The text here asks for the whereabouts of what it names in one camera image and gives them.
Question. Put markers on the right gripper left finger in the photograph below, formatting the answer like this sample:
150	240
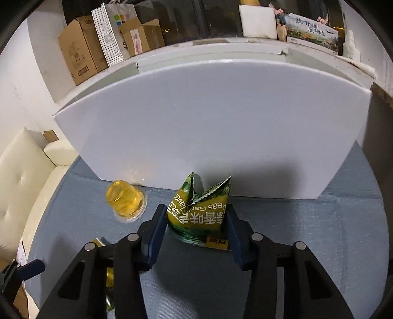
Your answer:
135	253

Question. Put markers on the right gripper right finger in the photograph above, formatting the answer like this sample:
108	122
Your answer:
254	252

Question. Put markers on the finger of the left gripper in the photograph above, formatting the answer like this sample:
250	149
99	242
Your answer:
31	269

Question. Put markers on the green peas snack bag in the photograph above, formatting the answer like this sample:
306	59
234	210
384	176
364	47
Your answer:
198	218

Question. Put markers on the yellow green snack packet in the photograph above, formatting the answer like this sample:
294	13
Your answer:
109	288

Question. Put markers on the small yellow jelly cup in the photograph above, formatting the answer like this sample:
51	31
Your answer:
127	201

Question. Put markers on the white storage box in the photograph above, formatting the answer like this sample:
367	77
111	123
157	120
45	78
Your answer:
278	119

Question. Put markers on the wooden side shelf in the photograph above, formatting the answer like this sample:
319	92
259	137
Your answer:
379	91

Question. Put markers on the large cardboard box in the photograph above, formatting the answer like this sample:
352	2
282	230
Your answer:
81	49

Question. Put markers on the small open cardboard box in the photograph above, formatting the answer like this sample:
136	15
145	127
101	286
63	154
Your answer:
141	38

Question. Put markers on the white plastic bottle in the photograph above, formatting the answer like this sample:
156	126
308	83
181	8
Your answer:
349	49

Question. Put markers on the printed landscape gift box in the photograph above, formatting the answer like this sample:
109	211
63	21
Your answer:
310	33

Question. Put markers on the white foam box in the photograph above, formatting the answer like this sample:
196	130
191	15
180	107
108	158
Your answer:
258	22

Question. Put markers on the white dotted paper bag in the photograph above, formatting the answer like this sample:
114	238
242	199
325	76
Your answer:
107	18

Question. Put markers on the orange pomelo fruit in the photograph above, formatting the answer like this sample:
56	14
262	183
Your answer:
250	2

